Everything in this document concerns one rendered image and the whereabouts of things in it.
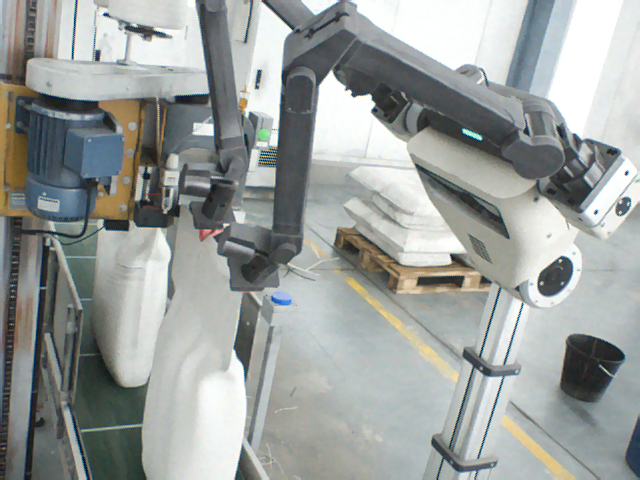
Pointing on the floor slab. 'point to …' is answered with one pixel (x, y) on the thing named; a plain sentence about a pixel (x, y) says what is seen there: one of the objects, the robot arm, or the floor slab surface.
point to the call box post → (264, 387)
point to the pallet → (351, 239)
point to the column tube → (16, 15)
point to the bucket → (589, 366)
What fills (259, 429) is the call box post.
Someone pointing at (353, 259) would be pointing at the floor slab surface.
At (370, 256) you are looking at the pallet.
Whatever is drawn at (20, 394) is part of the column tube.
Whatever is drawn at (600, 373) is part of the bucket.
